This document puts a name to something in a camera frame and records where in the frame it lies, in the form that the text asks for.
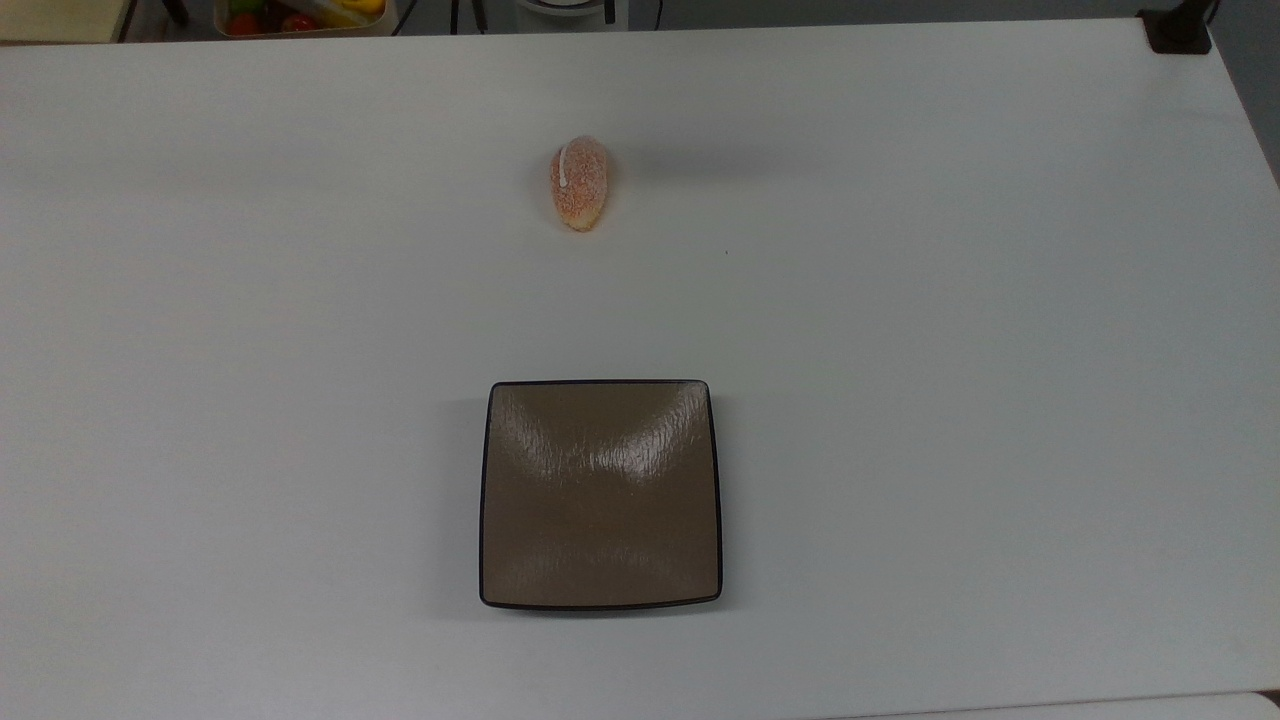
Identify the sugared orange bread roll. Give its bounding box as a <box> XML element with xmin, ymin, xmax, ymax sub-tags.
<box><xmin>549</xmin><ymin>136</ymin><xmax>612</xmax><ymax>233</ymax></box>

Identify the square brown ceramic plate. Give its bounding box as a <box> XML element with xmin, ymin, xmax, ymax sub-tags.
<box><xmin>479</xmin><ymin>379</ymin><xmax>724</xmax><ymax>612</ymax></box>

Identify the beige basket of toy fruit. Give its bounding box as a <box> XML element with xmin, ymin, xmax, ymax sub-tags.
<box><xmin>213</xmin><ymin>0</ymin><xmax>399</xmax><ymax>39</ymax></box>

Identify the black table clamp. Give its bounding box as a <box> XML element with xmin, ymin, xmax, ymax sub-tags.
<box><xmin>1139</xmin><ymin>0</ymin><xmax>1218</xmax><ymax>55</ymax></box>

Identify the beige box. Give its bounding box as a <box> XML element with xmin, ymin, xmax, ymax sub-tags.
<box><xmin>0</xmin><ymin>0</ymin><xmax>138</xmax><ymax>44</ymax></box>

